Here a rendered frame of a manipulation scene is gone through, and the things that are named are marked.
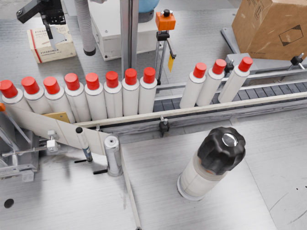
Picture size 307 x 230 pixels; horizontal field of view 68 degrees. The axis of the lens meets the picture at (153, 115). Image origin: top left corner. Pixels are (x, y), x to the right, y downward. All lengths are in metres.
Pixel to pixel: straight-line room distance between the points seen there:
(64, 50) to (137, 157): 0.56
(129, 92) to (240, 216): 0.47
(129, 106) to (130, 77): 0.12
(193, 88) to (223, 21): 0.71
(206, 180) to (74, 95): 0.40
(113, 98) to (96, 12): 0.52
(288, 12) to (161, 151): 0.71
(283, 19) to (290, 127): 0.42
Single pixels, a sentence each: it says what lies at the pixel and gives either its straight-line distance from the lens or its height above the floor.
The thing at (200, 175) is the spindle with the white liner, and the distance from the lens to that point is 0.53.
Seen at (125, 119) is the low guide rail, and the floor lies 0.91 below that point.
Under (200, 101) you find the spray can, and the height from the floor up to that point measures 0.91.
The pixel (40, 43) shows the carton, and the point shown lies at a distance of 1.04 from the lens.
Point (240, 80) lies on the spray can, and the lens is 0.79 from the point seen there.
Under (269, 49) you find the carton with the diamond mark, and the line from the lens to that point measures 1.17.
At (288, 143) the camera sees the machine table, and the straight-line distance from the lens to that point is 0.99.
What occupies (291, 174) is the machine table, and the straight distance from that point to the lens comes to 0.93.
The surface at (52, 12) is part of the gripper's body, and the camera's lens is 0.98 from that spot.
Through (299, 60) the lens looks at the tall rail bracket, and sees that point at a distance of 1.08.
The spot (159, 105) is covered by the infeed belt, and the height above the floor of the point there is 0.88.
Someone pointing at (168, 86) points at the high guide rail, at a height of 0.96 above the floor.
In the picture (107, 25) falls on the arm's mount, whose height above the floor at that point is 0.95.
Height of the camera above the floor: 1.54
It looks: 57 degrees down
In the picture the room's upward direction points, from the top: 10 degrees clockwise
